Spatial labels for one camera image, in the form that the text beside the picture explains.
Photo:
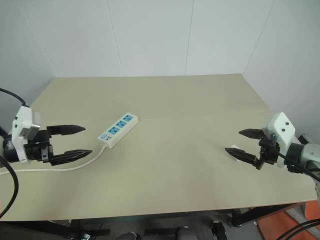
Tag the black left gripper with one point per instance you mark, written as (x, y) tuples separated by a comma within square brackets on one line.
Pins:
[(37, 151)]

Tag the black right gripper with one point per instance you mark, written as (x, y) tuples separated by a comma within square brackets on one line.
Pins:
[(268, 150)]

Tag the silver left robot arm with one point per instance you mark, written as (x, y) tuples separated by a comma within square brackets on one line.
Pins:
[(8, 150)]

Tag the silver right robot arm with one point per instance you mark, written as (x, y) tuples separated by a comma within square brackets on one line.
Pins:
[(303, 153)]

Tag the white plug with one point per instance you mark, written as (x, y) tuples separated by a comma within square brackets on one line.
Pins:
[(235, 147)]

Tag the white power strip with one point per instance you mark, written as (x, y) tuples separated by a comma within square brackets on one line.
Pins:
[(118, 130)]

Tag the dark rounded shape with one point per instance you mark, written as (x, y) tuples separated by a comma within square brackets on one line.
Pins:
[(128, 236)]

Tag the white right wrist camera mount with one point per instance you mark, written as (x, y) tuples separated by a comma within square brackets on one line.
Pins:
[(281, 130)]

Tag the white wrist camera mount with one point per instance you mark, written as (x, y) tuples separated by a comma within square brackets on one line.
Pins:
[(281, 130), (22, 125)]

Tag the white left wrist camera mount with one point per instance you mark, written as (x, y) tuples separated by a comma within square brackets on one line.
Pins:
[(22, 125)]

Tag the black metal table frame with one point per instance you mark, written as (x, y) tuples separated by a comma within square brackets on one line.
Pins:
[(250, 215)]

